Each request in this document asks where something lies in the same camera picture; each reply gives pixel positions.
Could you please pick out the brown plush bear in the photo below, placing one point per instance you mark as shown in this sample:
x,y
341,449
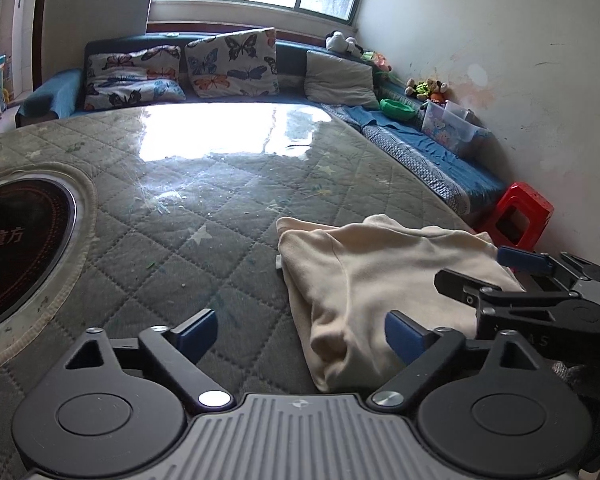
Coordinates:
x,y
437,90

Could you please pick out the red plastic stool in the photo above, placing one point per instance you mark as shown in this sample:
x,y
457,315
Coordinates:
x,y
525,200

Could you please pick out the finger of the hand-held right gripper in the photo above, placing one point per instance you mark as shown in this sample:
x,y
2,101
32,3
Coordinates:
x,y
525,260
465,285

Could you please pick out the clear plastic storage box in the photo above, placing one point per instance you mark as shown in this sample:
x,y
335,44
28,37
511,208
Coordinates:
x,y
447,127

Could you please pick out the round black induction cooktop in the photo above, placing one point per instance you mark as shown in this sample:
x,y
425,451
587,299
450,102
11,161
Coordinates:
x,y
20,250

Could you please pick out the large butterfly print cushion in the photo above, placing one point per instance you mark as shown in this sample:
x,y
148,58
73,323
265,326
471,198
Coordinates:
x,y
230,62

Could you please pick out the pink and green plush toy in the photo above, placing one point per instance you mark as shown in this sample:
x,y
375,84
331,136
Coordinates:
x,y
377,61

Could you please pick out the brown wooden door frame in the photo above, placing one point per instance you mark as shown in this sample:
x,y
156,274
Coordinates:
x,y
41,20

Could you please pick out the panda plush toy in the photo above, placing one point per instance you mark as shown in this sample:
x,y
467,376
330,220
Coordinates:
x,y
340,42

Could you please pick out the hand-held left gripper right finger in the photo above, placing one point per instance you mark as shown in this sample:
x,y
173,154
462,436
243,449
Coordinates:
x,y
405,336

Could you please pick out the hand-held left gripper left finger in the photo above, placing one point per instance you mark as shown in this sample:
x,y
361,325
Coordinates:
x,y
200,334

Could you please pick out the teal sofa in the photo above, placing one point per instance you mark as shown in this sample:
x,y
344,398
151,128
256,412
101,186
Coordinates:
x,y
55,92

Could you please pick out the cream garment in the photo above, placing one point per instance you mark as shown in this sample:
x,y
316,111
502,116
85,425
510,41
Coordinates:
x,y
380,270

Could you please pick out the grey pillow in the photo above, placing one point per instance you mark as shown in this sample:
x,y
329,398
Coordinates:
x,y
340,80

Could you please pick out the green plastic bowl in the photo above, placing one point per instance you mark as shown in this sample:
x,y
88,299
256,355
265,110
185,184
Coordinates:
x,y
397,110

